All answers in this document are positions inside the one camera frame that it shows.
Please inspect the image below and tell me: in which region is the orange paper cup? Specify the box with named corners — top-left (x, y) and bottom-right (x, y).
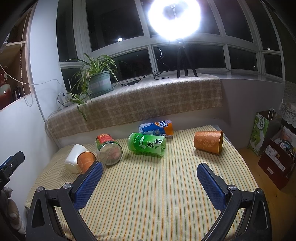
top-left (77, 151), bottom-right (96, 174)
top-left (194, 131), bottom-right (223, 155)

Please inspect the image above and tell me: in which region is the white plastic cup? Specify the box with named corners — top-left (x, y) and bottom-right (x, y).
top-left (65, 144), bottom-right (87, 174)

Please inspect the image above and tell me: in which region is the green tea cup container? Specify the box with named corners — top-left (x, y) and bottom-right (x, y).
top-left (127, 133), bottom-right (167, 157)

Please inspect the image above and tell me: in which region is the dark red cardboard box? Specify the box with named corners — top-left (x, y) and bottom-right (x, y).
top-left (258, 140), bottom-right (295, 190)

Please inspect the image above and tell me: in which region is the wooden shelf unit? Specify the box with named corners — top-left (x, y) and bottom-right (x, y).
top-left (1, 8), bottom-right (34, 109)

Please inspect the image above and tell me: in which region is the red green label jar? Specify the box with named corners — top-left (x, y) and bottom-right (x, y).
top-left (95, 133), bottom-right (123, 166)

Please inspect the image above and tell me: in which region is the green white paper bag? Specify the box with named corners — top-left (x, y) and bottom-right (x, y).
top-left (248, 108), bottom-right (281, 156)

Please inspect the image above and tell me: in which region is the white lace cloth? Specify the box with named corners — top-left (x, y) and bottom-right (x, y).
top-left (279, 98), bottom-right (296, 128)

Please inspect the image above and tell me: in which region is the spider plant in green pot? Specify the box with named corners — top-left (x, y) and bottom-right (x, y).
top-left (60, 53), bottom-right (120, 121)

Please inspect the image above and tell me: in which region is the blue orange snack package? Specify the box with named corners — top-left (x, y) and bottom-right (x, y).
top-left (138, 120), bottom-right (174, 137)

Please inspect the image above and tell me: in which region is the beige plaid sill cloth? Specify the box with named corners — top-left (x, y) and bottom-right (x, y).
top-left (47, 74), bottom-right (223, 138)

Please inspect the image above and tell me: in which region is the black tripod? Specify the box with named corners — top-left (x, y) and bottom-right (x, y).
top-left (177, 39), bottom-right (198, 78)

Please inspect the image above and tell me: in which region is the white charging cable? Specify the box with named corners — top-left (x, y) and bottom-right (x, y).
top-left (0, 63), bottom-right (70, 110)

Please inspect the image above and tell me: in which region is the black power cable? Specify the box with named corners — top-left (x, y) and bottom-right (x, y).
top-left (113, 46), bottom-right (171, 88)

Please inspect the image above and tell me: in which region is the white window frame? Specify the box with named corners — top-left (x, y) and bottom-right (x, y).
top-left (56, 1), bottom-right (286, 87)

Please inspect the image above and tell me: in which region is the bright ring light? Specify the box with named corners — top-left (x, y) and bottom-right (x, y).
top-left (147, 1), bottom-right (202, 41)

